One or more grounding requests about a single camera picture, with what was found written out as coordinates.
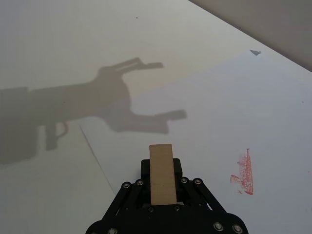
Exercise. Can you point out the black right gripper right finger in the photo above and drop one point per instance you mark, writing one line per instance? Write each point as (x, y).
(195, 192)

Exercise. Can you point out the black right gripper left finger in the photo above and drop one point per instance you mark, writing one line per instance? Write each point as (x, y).
(133, 192)

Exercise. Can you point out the tan wooden stamp block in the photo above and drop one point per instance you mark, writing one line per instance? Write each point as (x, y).
(162, 174)

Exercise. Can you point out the white paper sheet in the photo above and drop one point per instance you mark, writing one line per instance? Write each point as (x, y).
(219, 109)

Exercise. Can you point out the small dark triangular scrap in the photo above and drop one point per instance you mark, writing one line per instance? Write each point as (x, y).
(255, 52)

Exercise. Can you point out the white table cloth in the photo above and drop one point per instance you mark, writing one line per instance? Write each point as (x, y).
(48, 36)

